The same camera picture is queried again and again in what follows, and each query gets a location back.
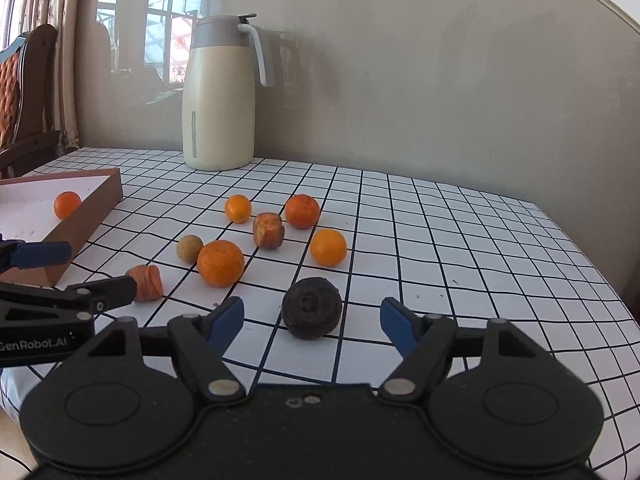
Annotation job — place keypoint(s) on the carrot piece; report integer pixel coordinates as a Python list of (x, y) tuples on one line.
[(149, 282), (268, 230)]

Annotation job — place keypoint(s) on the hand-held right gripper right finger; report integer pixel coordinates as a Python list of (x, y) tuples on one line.
[(397, 322)]

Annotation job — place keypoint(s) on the white shallow cardboard box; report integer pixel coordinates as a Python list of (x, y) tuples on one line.
[(85, 230)]

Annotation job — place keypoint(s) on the window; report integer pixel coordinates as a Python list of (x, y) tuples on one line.
[(10, 0)]

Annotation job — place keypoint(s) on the wooden tufted sofa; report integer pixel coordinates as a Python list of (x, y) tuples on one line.
[(30, 85)]

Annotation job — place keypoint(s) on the tan round fruit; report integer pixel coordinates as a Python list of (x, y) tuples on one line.
[(190, 249)]

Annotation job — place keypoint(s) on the beige patterned curtain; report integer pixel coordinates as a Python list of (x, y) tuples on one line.
[(65, 60)]

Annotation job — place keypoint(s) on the dark round fruit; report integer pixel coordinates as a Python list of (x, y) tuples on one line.
[(311, 307)]

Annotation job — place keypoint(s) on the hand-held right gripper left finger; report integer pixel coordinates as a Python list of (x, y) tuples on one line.
[(229, 322)]

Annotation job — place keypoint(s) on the small orange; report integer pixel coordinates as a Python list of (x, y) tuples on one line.
[(237, 208)]

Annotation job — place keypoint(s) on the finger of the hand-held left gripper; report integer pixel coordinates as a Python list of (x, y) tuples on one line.
[(107, 292), (42, 255)]

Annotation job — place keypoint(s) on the white checked tablecloth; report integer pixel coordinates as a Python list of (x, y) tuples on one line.
[(450, 260)]

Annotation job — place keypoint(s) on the cream thermos jug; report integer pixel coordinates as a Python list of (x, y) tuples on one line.
[(220, 110)]

